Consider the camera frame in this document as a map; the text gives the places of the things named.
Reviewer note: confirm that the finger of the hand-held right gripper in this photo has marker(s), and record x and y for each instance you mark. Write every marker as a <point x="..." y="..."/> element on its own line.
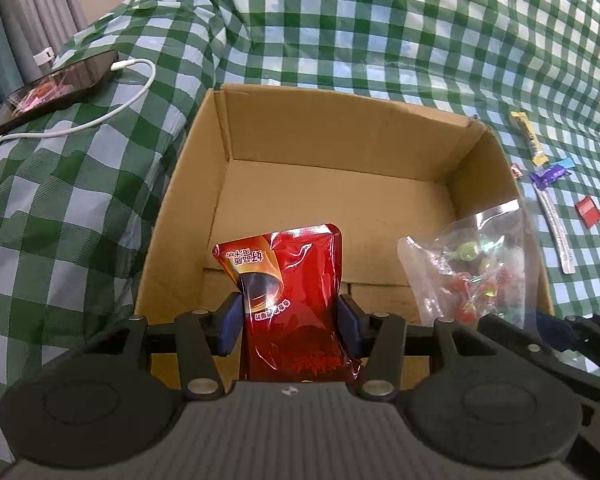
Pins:
<point x="552" y="327"/>
<point x="540" y="355"/>

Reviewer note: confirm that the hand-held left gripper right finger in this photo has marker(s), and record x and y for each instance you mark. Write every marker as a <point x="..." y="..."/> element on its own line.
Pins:
<point x="351" y="330"/>

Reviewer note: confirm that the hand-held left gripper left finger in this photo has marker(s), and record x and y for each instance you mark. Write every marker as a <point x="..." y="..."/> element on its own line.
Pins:
<point x="229" y="327"/>

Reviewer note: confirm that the red foil snack pouch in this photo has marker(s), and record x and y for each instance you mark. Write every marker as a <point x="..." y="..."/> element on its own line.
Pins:
<point x="292" y="305"/>

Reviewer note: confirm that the clear bag of candies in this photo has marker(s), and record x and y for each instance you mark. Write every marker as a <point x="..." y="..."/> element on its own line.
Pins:
<point x="475" y="270"/>

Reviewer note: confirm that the red snack packet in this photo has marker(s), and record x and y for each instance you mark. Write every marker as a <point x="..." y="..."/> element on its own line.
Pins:
<point x="589" y="208"/>

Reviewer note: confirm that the brown cardboard box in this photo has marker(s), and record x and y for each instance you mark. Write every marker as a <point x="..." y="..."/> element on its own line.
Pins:
<point x="330" y="180"/>

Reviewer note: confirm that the long pale stick packet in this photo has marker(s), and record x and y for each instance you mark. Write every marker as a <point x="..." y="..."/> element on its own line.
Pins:
<point x="556" y="230"/>

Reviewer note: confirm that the purple wrapped candy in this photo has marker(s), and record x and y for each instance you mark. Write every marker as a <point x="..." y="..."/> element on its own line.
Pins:
<point x="550" y="175"/>

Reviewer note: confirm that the yellow chocolate snack bar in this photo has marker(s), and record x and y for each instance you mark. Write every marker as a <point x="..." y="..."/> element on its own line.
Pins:
<point x="529" y="137"/>

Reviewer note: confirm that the black smartphone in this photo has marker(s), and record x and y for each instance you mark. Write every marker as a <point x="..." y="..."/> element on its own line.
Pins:
<point x="55" y="90"/>

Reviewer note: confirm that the green checked tablecloth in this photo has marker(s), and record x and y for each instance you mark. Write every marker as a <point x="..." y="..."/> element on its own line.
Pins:
<point x="355" y="25"/>

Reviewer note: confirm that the white charger plug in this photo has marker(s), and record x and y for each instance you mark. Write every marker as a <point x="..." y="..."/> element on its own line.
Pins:
<point x="43" y="56"/>

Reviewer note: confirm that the grey curtain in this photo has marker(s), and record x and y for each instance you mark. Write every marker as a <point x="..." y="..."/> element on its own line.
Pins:
<point x="35" y="5"/>

